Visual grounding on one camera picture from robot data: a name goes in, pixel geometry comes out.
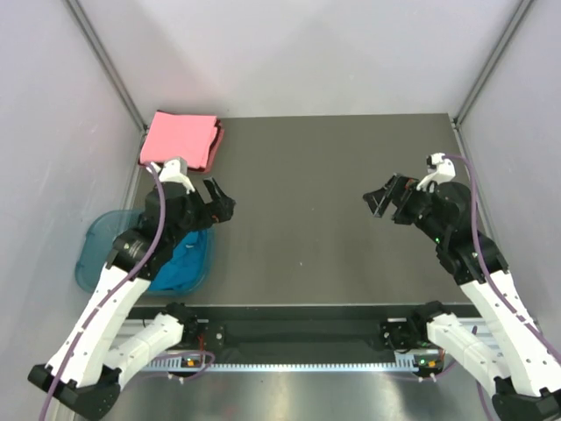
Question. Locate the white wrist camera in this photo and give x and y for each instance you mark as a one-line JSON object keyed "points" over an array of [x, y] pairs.
{"points": [[176, 170], [440, 169]]}

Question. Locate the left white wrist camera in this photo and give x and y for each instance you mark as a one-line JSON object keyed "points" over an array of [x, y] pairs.
{"points": [[176, 170]]}

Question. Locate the grey slotted cable duct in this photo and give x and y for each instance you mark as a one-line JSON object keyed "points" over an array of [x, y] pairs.
{"points": [[399, 363]]}

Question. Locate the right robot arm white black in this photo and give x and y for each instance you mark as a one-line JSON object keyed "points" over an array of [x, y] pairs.
{"points": [[520, 375]]}

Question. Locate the blue t shirt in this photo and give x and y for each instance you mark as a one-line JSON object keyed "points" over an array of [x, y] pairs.
{"points": [[186, 268]]}

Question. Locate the pink folded t shirt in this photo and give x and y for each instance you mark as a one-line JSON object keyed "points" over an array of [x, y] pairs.
{"points": [[165, 121]]}

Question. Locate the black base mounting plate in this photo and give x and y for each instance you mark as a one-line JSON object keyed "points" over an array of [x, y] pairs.
{"points": [[302, 335]]}

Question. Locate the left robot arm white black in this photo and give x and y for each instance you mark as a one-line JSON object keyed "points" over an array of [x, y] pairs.
{"points": [[88, 373]]}

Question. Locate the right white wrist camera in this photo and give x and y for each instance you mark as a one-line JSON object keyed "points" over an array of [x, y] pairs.
{"points": [[440, 169]]}

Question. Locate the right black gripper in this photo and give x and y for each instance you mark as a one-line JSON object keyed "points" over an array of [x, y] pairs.
{"points": [[402, 190]]}

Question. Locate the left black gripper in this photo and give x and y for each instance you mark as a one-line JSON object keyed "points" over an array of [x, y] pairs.
{"points": [[218, 210]]}

